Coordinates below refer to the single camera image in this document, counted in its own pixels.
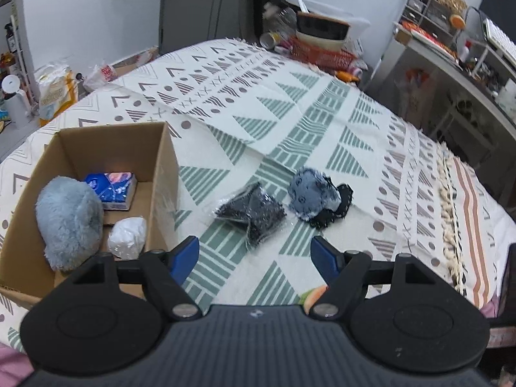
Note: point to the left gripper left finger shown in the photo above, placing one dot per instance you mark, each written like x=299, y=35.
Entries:
x=161, y=275

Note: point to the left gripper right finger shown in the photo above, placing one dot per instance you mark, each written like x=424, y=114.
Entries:
x=347, y=275

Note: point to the hamburger plush toy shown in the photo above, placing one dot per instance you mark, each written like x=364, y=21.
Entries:
x=308, y=299

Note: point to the black fabric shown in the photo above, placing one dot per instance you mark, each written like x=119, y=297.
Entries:
x=245, y=219

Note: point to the grey fluffy plush toy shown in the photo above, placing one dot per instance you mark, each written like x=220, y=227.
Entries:
x=70, y=221

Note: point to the white wrapped tissue roll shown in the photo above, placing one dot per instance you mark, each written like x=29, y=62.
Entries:
x=127, y=238

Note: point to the blue denim fabric patch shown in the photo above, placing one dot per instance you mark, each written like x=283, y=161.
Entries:
x=316, y=200

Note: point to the blue tissue pack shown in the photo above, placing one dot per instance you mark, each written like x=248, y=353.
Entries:
x=116, y=190

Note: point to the brown cardboard box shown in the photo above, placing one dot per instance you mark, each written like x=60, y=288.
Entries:
x=144, y=149

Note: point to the patterned white green blanket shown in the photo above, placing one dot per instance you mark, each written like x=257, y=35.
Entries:
x=239, y=115

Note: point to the white red plastic bag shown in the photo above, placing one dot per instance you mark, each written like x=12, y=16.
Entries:
x=99, y=77

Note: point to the yellow white snack bag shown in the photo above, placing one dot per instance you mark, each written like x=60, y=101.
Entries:
x=57, y=89

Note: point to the white desk with shelves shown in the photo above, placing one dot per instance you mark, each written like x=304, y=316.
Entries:
x=404, y=42

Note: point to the red plastic basket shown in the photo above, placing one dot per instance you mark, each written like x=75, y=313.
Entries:
x=314, y=55

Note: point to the white kettle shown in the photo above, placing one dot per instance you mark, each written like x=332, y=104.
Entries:
x=16, y=101

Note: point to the black and cream bowl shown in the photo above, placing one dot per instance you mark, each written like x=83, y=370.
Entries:
x=320, y=31

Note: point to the dark cabinet door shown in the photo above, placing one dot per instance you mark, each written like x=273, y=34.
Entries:
x=188, y=22

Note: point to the small drawer organizer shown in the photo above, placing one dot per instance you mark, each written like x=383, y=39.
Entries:
x=431, y=16

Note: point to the white keyboard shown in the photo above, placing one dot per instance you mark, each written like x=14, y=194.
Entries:
x=500, y=41

